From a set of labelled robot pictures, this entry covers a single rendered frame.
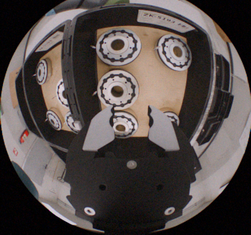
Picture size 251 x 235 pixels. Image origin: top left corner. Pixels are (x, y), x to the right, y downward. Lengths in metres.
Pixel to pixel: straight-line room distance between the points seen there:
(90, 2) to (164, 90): 0.42
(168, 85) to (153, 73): 0.06
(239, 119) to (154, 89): 2.90
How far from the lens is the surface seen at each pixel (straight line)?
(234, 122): 3.06
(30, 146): 3.33
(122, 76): 0.20
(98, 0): 0.38
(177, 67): 0.23
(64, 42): 0.18
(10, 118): 3.08
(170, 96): 0.27
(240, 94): 2.97
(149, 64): 0.23
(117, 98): 0.21
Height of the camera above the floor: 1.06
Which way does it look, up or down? 60 degrees down
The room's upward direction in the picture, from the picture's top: 175 degrees counter-clockwise
